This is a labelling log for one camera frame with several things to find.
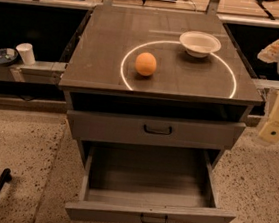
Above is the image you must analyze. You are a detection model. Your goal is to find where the grey upper drawer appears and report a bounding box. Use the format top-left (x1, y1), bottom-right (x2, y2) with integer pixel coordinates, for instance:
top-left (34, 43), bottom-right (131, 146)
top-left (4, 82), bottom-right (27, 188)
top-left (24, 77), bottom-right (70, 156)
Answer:
top-left (67, 111), bottom-right (245, 150)

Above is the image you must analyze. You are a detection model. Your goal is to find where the grey drawer cabinet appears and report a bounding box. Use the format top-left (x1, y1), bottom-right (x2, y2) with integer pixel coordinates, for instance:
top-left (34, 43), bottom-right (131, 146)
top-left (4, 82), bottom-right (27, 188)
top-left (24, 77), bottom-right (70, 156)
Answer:
top-left (49, 0), bottom-right (274, 188)

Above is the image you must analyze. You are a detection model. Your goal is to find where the orange fruit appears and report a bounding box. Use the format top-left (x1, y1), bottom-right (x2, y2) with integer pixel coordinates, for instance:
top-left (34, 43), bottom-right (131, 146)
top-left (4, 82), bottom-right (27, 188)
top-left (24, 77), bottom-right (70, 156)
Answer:
top-left (135, 53), bottom-right (157, 77)

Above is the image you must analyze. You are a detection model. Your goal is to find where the grey open middle drawer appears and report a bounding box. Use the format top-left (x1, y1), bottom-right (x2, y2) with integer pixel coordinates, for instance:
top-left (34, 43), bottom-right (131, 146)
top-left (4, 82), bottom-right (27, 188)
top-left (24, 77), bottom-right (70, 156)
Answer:
top-left (65, 142), bottom-right (235, 223)

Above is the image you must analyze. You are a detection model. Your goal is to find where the white paper bowl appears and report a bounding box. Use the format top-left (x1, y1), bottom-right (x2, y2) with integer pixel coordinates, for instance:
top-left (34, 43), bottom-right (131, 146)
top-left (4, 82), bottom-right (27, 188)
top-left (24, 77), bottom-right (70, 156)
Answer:
top-left (179, 31), bottom-right (221, 58)

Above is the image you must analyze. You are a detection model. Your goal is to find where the white paper cup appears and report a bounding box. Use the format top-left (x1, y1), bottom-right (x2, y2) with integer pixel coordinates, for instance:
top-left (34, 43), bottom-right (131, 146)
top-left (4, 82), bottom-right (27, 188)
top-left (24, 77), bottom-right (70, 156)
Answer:
top-left (16, 43), bottom-right (36, 65)

